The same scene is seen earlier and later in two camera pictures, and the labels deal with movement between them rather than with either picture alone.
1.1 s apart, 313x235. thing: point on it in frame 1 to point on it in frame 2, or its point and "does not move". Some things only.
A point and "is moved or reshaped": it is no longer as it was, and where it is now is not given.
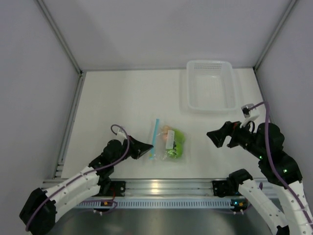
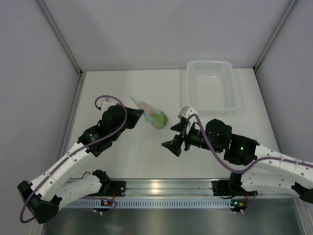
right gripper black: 229,128 to 174,145
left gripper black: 138,146 to 134,115
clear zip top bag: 169,142 to 158,119
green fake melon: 177,151 is moved or reshaped
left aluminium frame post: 67,46 does not move
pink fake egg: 165,136 to 149,112
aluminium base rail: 158,188 does not move
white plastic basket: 211,86 does not move
